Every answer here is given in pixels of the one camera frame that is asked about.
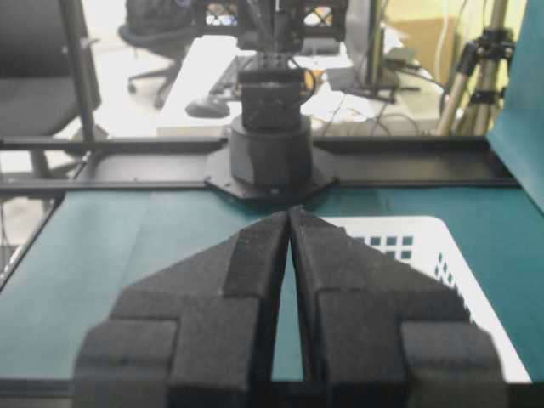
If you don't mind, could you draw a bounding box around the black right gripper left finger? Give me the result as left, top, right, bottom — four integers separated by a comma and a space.
74, 212, 289, 407

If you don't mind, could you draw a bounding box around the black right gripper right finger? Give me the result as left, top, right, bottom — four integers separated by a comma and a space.
289, 207, 507, 407

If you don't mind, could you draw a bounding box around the white plastic lattice basket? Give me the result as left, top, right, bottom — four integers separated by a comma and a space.
325, 216, 532, 383

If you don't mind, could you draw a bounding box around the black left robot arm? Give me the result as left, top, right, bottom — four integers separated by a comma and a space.
203, 1, 348, 201

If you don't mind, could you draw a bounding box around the black computer mouse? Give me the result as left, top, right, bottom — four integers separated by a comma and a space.
185, 95, 230, 119

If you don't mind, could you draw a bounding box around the white desk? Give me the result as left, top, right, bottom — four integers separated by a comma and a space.
156, 35, 447, 137

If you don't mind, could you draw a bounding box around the black monitor stand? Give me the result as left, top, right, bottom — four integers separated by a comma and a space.
341, 0, 400, 104

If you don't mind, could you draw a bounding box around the teal backdrop board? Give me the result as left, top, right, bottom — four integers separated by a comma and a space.
487, 1, 543, 209

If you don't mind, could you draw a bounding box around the black keyboard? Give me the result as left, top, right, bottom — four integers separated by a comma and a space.
209, 61, 239, 94

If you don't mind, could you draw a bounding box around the cardboard box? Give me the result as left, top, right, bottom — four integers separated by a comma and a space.
386, 17, 457, 84

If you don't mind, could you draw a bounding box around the black office chair left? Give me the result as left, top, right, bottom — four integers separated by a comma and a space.
0, 0, 102, 139

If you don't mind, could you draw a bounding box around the black office chair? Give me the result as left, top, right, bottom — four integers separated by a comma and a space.
0, 0, 102, 139
118, 1, 195, 109

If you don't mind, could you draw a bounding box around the black office chair far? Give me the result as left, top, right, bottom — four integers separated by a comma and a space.
118, 1, 195, 109

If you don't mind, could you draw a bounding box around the black metal table frame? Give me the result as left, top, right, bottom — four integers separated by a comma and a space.
1, 138, 519, 298

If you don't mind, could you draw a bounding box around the silver camera tripod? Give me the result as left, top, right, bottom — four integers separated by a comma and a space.
435, 25, 518, 136

